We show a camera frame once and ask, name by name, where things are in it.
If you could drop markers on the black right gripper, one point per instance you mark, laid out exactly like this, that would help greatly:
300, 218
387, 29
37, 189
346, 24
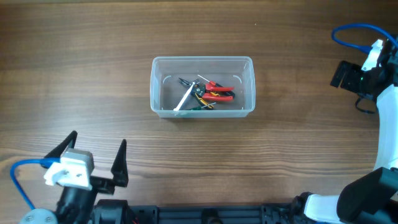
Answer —
348, 83

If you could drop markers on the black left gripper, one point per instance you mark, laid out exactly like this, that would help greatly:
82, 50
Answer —
107, 185

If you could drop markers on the small silver wrench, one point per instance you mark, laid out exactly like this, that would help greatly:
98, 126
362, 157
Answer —
187, 95

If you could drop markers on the green handled screwdriver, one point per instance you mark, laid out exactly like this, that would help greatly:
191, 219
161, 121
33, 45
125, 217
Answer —
206, 107

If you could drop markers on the orange black needle-nose pliers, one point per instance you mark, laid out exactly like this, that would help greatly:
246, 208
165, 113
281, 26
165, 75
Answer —
197, 93

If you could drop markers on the black red precision screwdriver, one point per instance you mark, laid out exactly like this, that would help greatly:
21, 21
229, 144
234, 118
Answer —
215, 91

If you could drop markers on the red handled cutting pliers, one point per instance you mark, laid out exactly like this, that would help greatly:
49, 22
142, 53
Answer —
211, 92

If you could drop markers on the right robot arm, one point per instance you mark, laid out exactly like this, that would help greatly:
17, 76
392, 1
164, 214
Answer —
373, 197

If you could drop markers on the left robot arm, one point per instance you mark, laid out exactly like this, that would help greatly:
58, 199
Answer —
105, 211

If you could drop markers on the clear plastic container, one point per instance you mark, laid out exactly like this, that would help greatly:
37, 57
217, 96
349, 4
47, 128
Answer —
228, 71

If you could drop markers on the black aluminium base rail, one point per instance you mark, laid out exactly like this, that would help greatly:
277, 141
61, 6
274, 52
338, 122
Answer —
278, 213

